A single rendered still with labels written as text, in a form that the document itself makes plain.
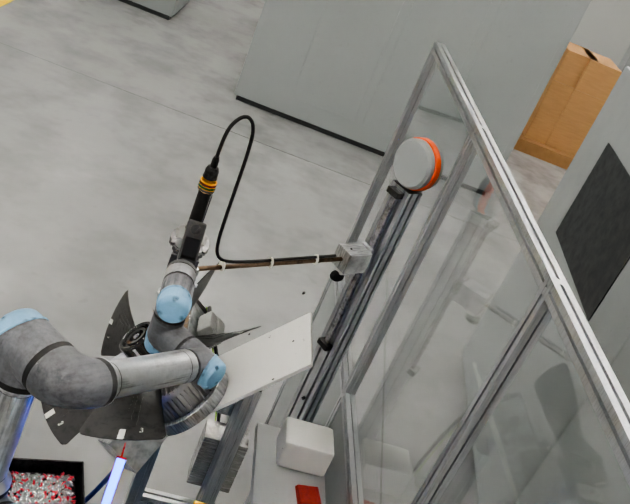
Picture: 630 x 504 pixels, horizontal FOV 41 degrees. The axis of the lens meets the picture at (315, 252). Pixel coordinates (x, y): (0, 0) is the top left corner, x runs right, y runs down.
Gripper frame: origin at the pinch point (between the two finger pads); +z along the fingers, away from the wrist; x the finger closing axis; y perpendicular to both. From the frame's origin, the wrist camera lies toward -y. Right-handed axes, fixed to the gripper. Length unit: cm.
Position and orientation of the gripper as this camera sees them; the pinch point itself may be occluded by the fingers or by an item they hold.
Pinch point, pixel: (193, 227)
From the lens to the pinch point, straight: 217.4
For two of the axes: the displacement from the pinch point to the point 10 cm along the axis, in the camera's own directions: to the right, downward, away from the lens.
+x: 9.4, 3.0, 1.9
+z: -0.1, -5.0, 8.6
